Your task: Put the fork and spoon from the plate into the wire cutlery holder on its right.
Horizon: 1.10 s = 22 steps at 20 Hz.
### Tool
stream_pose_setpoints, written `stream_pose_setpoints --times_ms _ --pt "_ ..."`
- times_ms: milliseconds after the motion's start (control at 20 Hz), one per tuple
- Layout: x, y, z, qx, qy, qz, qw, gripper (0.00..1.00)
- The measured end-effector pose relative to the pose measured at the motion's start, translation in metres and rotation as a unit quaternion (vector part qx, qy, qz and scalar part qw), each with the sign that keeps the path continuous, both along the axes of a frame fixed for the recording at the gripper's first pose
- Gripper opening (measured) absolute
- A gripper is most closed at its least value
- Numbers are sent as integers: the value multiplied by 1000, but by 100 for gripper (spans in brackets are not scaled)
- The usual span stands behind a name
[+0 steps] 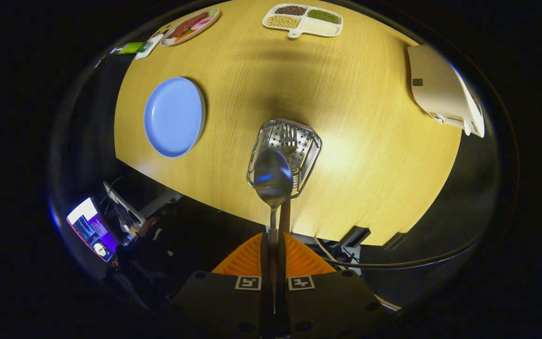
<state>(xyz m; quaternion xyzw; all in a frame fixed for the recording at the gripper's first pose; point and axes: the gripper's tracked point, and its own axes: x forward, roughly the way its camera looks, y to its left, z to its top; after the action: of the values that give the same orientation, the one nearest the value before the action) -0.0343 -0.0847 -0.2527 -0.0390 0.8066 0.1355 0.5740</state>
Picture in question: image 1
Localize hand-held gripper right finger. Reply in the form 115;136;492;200
275;232;385;339

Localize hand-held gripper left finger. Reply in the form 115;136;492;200
172;232;275;339

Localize silver spoon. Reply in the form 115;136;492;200
254;147;294;314

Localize silver fork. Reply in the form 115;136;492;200
278;123;300;234

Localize perforated metal tray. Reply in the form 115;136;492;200
247;119;322;199

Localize open laptop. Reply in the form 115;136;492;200
103;181;146;232

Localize blue round plate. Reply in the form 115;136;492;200
143;77;206;158

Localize computer monitor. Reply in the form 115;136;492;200
66;198;121;263

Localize white toaster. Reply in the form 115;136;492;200
407;44;486;138

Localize white divided bean tray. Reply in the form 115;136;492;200
263;3;343;39

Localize white square coaster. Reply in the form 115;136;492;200
135;34;164;60

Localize plate of toy food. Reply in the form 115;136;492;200
160;8;221;46

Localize green drink bottle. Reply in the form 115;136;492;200
111;41;152;56

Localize black table bracket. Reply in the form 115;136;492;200
384;233;409;250
341;226;371;250

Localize black cable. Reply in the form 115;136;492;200
315;237;481;270

